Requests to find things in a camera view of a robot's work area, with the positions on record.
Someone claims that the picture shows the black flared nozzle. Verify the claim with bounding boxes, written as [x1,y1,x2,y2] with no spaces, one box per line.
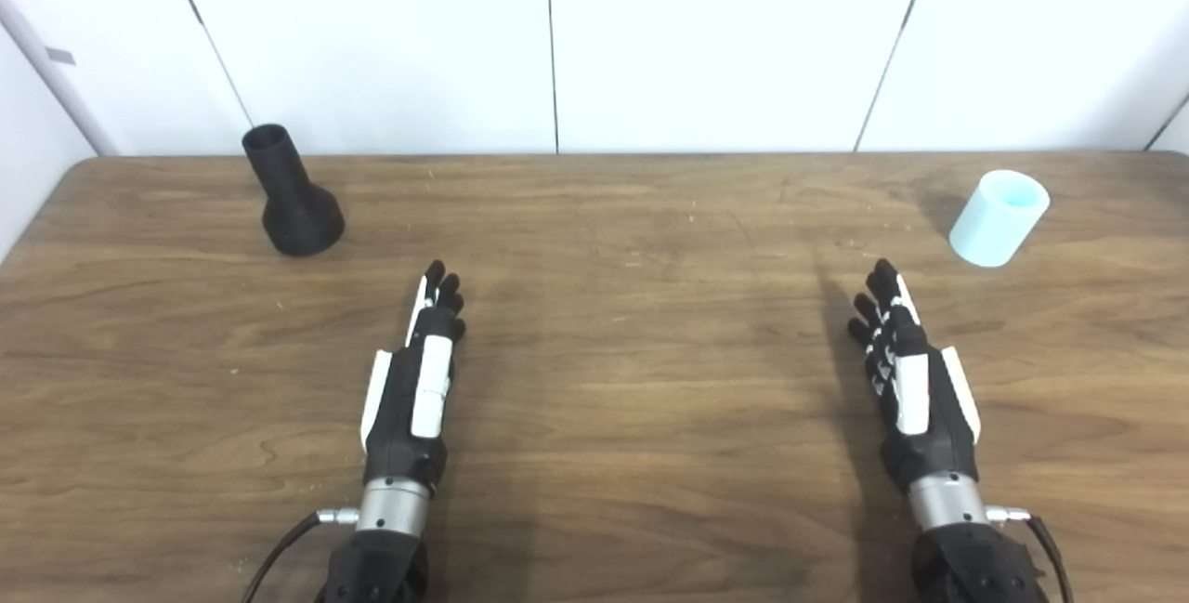
[242,124,346,258]

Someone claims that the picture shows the white wall post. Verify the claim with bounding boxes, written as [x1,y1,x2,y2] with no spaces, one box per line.
[0,0,120,158]

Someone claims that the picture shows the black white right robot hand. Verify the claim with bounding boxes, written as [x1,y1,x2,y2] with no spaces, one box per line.
[847,258,983,494]

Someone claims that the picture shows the light-blue hose piece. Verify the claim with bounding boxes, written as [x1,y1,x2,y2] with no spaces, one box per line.
[948,169,1052,269]

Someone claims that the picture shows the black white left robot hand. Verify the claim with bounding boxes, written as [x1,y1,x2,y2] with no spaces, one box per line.
[359,259,467,494]

